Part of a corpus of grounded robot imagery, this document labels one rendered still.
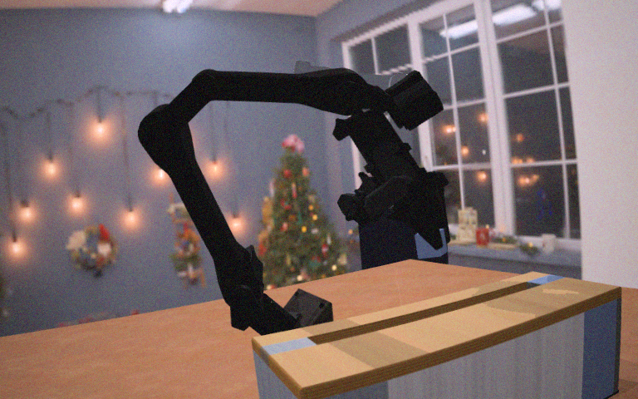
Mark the small blue block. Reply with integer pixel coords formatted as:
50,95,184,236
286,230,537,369
415,229,448,259

